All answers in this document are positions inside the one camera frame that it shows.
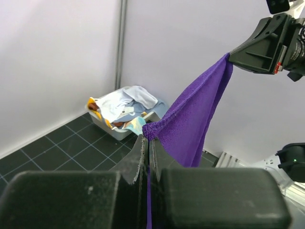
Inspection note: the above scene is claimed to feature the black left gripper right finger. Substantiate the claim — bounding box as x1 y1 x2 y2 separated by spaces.
149 138 183 229

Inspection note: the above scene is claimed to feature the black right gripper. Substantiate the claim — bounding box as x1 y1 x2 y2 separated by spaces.
229 13 305 82

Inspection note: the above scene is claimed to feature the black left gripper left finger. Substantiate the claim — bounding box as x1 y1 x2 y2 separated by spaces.
111 135 149 229

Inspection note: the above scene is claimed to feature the purple towel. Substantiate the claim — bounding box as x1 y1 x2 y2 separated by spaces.
142 52 234 229

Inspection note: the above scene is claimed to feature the light blue towel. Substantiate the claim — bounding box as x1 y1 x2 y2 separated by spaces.
126 100 168 118

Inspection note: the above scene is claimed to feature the black grid cutting mat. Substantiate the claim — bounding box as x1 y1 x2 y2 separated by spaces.
0 112 222 191

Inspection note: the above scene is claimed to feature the white towel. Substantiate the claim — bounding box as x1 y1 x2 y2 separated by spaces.
96 86 158 123

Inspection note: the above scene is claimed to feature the white laundry basket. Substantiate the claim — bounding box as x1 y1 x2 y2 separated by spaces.
85 86 167 141

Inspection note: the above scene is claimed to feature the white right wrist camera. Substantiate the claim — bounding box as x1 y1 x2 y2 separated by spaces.
266 0 305 14

